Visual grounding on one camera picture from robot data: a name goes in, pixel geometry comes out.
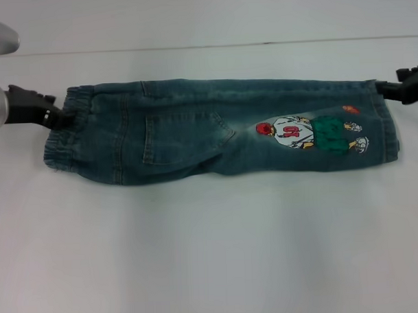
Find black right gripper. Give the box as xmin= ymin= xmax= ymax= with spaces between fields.
xmin=376 ymin=63 xmax=418 ymax=107

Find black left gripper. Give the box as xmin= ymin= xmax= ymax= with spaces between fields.
xmin=2 ymin=82 xmax=78 ymax=132

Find blue denim shorts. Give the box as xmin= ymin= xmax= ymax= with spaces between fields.
xmin=40 ymin=71 xmax=402 ymax=192

